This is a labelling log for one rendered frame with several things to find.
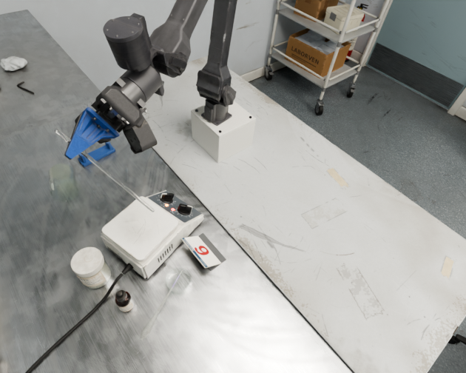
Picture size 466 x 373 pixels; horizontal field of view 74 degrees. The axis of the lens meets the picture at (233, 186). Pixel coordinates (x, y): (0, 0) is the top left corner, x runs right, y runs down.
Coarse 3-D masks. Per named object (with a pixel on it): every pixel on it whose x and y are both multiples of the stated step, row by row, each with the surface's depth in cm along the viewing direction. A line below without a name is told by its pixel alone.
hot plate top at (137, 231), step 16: (128, 208) 68; (144, 208) 68; (160, 208) 69; (112, 224) 65; (128, 224) 66; (144, 224) 66; (160, 224) 66; (176, 224) 66; (112, 240) 63; (128, 240) 63; (144, 240) 64; (160, 240) 64; (144, 256) 61
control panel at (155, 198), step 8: (168, 192) 79; (152, 200) 73; (160, 200) 74; (176, 200) 77; (168, 208) 72; (176, 208) 73; (192, 208) 76; (176, 216) 70; (184, 216) 72; (192, 216) 73
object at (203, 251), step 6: (186, 240) 70; (192, 240) 72; (198, 240) 73; (192, 246) 69; (198, 246) 71; (204, 246) 72; (198, 252) 69; (204, 252) 70; (210, 252) 71; (204, 258) 68; (210, 258) 69; (210, 264) 67
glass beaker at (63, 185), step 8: (48, 168) 79; (56, 168) 78; (64, 168) 78; (72, 168) 81; (56, 176) 76; (64, 176) 76; (72, 176) 78; (56, 184) 74; (64, 184) 82; (72, 184) 81; (56, 192) 78; (64, 192) 80; (72, 192) 80; (56, 200) 77; (64, 200) 78
